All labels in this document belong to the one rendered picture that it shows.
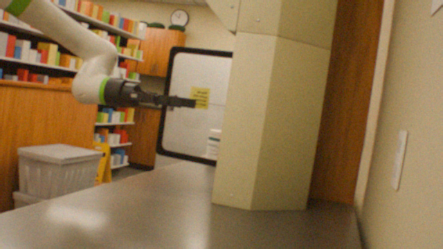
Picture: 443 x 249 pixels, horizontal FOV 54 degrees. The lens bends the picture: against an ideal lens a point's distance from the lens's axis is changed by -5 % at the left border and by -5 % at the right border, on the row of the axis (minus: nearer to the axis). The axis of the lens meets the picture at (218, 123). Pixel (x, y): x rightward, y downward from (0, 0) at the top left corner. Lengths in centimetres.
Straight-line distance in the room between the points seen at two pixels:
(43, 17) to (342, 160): 106
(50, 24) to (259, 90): 69
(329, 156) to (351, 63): 32
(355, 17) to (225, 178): 72
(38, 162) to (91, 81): 198
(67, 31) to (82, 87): 18
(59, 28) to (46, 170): 201
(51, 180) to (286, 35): 246
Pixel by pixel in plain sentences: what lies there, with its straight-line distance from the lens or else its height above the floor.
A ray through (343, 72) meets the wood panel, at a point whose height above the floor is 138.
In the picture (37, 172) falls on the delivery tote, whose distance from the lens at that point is 343.
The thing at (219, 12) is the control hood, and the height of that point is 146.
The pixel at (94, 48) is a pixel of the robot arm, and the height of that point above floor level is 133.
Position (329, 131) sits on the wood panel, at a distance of 155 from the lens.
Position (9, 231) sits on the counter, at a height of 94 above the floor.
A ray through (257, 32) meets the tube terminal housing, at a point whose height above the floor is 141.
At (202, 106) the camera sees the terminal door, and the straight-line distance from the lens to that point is 157.
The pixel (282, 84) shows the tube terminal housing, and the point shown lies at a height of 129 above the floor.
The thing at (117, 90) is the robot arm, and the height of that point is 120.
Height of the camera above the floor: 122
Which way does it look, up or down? 3 degrees down
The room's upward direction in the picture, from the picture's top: 9 degrees clockwise
